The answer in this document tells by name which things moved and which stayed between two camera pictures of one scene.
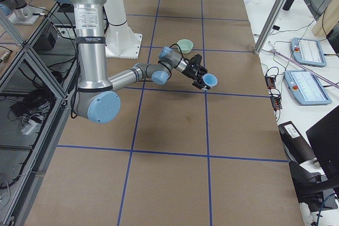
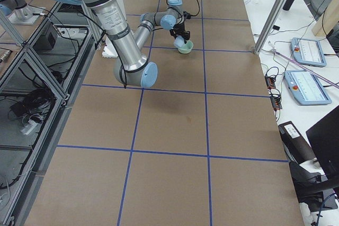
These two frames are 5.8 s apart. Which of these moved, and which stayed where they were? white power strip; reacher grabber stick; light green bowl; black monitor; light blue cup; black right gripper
Moved: light blue cup; black right gripper
Stayed: white power strip; light green bowl; reacher grabber stick; black monitor
